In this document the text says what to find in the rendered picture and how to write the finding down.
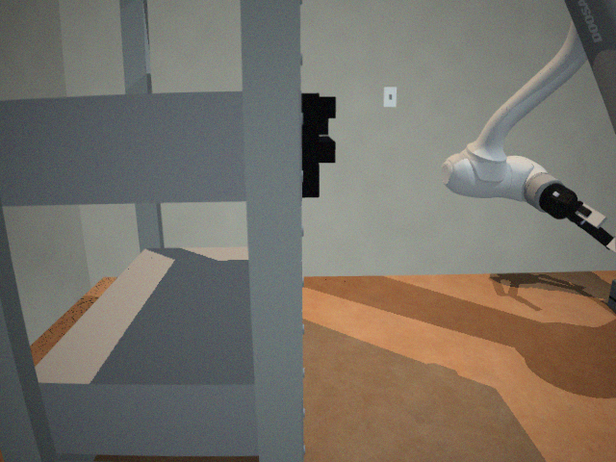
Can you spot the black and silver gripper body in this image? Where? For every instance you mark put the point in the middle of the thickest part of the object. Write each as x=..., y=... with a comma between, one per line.
x=552, y=207

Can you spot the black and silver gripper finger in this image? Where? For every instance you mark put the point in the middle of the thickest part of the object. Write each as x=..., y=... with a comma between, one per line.
x=601, y=235
x=578, y=207

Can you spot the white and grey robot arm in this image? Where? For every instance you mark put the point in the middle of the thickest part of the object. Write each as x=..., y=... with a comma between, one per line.
x=481, y=169

